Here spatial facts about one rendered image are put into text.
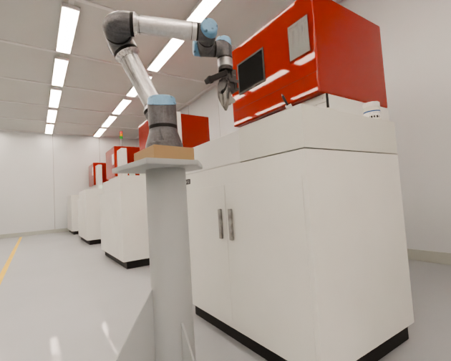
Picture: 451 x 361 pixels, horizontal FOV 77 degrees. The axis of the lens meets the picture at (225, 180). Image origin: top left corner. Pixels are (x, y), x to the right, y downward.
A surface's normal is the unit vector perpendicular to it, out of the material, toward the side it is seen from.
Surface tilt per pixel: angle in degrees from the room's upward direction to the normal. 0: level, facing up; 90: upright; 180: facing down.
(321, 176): 90
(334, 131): 90
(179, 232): 90
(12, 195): 90
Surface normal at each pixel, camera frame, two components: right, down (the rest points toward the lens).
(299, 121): -0.83, 0.02
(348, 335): 0.56, -0.08
